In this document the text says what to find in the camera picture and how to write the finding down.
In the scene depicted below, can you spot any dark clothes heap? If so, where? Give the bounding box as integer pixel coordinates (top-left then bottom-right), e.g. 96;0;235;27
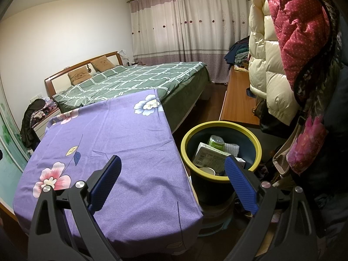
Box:
20;98;47;151

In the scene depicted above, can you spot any white and green box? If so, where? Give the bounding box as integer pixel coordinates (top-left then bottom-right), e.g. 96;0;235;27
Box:
193;142;231;167

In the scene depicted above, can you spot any long wooden cabinet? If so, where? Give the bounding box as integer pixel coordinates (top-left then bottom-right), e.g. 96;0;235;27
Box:
219;65;261;127

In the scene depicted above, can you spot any purple floral tablecloth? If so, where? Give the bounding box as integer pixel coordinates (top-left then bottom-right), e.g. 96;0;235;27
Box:
12;89;204;251

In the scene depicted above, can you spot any yellow-rimmed dark bin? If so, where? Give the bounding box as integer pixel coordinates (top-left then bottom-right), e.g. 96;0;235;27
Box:
181;121;263;206

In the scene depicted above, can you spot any brown pillow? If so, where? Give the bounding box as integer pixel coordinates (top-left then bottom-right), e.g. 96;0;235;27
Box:
90;55;116;72
67;70;90;85

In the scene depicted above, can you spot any green glass wardrobe door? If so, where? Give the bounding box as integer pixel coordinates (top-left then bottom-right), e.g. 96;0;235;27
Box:
0;87;30;174

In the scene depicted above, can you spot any wooden bed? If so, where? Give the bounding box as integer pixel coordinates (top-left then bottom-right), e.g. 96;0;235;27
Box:
44;51;212;131

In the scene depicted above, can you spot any pink floral bag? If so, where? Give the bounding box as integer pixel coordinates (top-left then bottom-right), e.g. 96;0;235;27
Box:
287;114;329;174

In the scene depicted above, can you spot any cream puffer jacket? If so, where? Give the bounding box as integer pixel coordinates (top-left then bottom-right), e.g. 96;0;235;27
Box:
248;0;299;125

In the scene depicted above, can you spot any white nightstand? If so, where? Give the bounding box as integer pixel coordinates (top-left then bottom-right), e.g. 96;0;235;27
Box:
32;106;62;139

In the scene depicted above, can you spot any pink and cream curtain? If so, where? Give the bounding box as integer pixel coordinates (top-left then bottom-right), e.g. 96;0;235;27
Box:
128;0;253;83

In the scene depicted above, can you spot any light green bottle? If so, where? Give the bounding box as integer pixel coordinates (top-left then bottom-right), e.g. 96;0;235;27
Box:
207;135;226;151

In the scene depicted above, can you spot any green checked duvet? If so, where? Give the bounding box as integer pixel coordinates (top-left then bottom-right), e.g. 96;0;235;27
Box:
52;61;211;131

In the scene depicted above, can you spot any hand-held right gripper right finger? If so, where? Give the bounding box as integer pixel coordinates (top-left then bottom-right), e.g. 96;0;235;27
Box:
224;156;318;261

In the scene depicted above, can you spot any white paper towel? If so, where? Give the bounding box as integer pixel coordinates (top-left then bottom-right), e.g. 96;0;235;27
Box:
223;142;240;158

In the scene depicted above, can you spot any dark patterned coat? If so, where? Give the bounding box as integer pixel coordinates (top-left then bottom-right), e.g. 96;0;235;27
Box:
294;0;348;223

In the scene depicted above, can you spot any red puffer jacket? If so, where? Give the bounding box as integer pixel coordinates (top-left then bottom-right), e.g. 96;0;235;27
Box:
259;0;331;91

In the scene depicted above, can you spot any pile of folded clothes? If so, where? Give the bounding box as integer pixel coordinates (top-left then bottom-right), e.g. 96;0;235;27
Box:
223;37;252;66

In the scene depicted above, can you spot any beige bag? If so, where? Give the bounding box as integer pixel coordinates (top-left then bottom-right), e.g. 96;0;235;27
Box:
272;139;294;174

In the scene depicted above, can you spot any pale green plastic stool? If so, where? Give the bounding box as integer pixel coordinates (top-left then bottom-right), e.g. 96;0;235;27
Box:
198;201;237;237

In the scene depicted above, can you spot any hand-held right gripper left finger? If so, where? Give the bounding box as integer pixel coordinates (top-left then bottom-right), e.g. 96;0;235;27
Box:
27;155;123;261

